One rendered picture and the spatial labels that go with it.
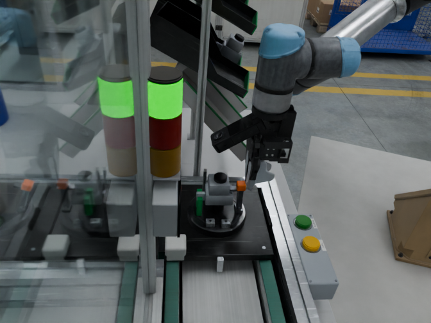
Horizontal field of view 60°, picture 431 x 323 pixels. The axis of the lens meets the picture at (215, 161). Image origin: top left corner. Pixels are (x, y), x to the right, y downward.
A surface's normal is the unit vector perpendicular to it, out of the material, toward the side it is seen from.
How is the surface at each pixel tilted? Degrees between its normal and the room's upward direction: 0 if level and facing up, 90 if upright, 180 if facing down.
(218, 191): 90
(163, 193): 0
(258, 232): 0
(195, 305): 0
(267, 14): 90
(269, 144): 90
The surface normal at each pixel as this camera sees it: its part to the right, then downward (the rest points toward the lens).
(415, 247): -0.24, 0.56
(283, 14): 0.05, 0.59
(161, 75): 0.07, -0.80
